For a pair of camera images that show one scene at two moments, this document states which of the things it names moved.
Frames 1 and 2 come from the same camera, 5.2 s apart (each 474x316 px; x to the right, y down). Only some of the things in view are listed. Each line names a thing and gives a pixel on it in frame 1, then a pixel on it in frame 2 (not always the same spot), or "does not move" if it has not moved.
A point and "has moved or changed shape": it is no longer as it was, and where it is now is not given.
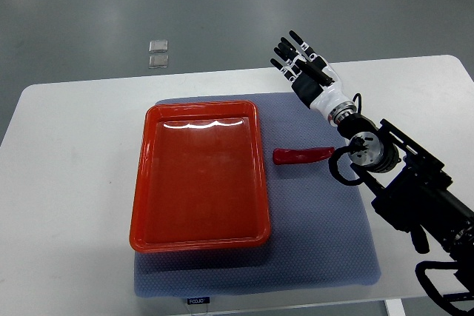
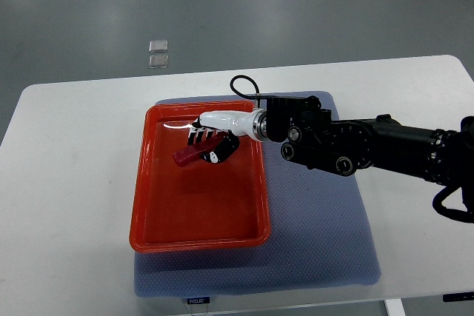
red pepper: [285, 156] has moved or changed shape
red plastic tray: [200, 180] does not move
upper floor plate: [158, 46] does not move
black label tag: [198, 300] does not move
